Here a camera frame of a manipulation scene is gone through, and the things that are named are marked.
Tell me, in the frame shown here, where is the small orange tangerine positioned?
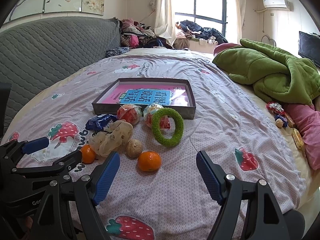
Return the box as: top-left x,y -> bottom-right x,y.
80,144 -> 96,164

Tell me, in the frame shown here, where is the blue snack packet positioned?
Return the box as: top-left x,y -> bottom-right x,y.
85,114 -> 117,132

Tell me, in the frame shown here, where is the brown walnut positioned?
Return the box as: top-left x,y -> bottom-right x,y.
126,139 -> 143,159

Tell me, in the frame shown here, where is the large orange tangerine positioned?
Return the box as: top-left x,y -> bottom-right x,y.
137,151 -> 162,172

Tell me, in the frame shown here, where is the blue red toy egg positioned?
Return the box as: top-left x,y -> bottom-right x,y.
143,102 -> 171,131

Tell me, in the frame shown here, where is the green fuzzy ring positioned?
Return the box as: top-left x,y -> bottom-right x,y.
151,107 -> 185,148

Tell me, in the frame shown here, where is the left hand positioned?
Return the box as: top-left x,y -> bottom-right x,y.
24,216 -> 33,229

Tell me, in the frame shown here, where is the yellow snack packet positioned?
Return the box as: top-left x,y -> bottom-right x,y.
291,128 -> 304,150

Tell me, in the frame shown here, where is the grey quilted headboard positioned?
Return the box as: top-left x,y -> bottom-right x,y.
0,16 -> 122,133

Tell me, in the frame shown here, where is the blue wrapped candy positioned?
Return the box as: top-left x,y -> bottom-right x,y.
274,114 -> 288,128

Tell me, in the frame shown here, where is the pink strawberry bed sheet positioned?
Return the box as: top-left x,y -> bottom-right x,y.
3,55 -> 305,239

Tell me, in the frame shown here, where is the pink pillow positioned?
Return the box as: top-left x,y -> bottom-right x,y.
284,104 -> 320,171

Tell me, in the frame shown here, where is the red wrapped candy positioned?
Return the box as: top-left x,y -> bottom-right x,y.
266,102 -> 285,116

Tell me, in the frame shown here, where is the grey shallow box tray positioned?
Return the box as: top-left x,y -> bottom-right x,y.
92,77 -> 196,120

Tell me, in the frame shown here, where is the dark patterned cloth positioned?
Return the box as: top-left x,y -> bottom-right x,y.
105,47 -> 130,58

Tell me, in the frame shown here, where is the green quilted blanket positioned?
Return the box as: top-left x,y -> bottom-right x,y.
213,38 -> 319,105

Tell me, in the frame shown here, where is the pile of clothes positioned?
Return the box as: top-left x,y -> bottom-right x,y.
119,19 -> 174,49

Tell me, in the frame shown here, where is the clothes pile on windowsill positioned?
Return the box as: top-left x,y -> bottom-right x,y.
175,20 -> 228,45

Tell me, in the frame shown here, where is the black television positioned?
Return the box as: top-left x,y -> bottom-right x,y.
298,31 -> 320,68

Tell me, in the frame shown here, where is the beige left curtain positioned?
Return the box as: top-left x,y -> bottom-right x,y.
150,0 -> 176,45

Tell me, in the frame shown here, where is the beige curtain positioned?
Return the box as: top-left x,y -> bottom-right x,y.
234,0 -> 247,42
150,0 -> 176,45

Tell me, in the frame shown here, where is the dark framed window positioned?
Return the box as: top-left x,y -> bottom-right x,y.
173,0 -> 227,35

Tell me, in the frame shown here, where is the white air conditioner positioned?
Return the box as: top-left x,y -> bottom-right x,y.
263,0 -> 291,11

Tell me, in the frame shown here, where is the beige right curtain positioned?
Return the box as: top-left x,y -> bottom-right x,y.
234,0 -> 247,42

